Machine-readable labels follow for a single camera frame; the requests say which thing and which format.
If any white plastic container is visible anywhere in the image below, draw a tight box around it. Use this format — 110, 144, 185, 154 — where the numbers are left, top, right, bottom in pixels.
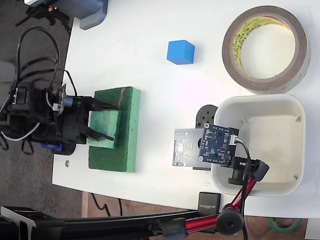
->
210, 93, 306, 198

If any black cable under table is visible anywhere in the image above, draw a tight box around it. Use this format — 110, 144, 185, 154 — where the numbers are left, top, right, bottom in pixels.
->
91, 192, 123, 217

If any black rectangular block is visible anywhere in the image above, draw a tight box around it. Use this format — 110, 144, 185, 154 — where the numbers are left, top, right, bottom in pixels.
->
198, 191, 222, 213

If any black round servo horn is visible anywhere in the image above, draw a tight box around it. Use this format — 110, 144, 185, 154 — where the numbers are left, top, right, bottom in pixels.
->
195, 104, 219, 130

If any black circuit board cable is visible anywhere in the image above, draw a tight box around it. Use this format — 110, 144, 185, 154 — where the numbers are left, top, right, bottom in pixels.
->
234, 138, 252, 240

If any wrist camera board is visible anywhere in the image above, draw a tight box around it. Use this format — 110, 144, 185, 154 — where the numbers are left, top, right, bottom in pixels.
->
52, 83, 83, 117

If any blue grey box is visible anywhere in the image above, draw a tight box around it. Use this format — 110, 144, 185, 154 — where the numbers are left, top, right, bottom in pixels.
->
56, 0, 109, 31

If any blue clamp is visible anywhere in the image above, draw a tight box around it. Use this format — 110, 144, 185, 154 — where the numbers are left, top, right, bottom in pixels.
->
41, 142, 63, 153

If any large dark green sponge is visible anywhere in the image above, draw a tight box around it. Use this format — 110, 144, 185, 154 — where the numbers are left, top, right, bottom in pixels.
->
88, 86, 141, 173

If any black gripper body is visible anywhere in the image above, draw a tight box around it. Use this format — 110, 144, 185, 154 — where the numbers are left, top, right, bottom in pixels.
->
59, 96, 95, 145

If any blue circuit board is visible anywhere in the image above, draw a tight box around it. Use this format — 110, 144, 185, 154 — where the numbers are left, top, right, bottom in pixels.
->
198, 122, 240, 166

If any grey circuit board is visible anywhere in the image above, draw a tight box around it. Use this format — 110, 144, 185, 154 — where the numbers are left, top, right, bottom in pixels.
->
171, 128, 203, 168

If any black stand beam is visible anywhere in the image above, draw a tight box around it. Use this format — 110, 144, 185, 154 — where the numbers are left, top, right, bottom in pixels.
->
0, 205, 201, 240

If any blue cube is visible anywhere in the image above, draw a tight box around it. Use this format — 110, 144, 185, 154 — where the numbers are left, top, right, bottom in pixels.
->
166, 39, 196, 65

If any small light green sponge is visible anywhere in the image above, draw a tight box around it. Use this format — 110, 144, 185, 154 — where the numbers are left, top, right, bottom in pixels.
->
87, 109, 123, 150

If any brown tape roll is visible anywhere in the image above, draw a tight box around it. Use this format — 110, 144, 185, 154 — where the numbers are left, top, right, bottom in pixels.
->
221, 5, 312, 95

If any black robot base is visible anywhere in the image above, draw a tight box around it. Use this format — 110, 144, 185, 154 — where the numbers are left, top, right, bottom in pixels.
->
53, 142, 77, 155

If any thin copper wire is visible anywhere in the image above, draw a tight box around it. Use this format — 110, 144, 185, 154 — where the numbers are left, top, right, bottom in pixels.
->
116, 87, 125, 109

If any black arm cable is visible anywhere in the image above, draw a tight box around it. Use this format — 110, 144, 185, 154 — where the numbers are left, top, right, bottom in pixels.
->
16, 26, 78, 101

